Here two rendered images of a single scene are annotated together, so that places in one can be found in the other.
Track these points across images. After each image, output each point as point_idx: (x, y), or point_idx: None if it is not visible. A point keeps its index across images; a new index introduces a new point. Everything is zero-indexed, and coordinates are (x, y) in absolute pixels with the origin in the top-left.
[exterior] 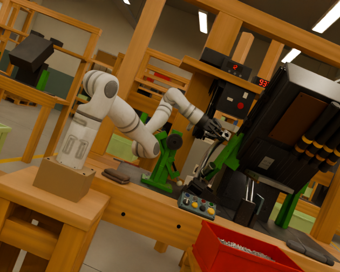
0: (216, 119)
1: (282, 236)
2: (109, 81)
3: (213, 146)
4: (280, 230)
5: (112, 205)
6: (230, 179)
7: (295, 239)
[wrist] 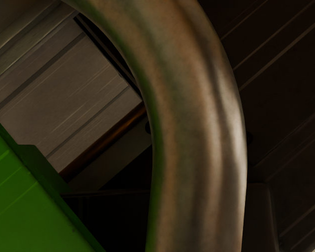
0: None
1: (14, 137)
2: None
3: (141, 88)
4: (92, 89)
5: None
6: (87, 36)
7: (62, 132)
